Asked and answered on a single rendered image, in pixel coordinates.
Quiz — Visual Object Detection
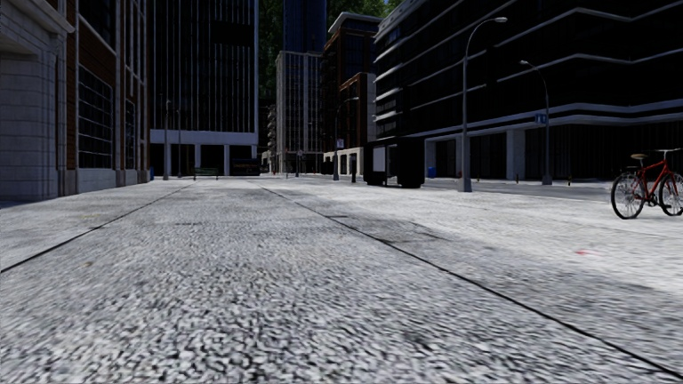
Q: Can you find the black bus shelter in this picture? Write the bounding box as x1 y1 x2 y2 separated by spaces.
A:
363 136 426 190

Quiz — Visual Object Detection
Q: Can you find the brown brick building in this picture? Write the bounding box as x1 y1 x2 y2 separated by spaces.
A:
319 12 384 177

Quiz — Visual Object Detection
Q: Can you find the blue glass tower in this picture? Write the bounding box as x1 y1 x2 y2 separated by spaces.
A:
274 0 329 174

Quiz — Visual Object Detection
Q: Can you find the grey street lamp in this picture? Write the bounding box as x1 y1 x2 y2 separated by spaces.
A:
519 60 554 187
457 16 509 194

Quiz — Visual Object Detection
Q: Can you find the grey pole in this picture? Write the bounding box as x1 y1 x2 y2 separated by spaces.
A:
162 100 172 181

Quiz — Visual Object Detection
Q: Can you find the dark glass tower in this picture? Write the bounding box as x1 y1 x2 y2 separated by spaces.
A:
145 0 261 178

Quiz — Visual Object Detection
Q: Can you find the dark banded glass building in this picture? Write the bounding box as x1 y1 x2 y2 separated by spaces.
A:
372 0 683 181

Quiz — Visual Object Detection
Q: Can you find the red brick building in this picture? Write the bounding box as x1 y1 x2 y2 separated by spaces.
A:
55 0 156 196

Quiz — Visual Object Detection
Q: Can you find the red bicycle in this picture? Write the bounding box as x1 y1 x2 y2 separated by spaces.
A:
610 148 683 220

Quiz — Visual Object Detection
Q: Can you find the pale stone building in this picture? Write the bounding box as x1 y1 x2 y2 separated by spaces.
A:
0 0 76 204

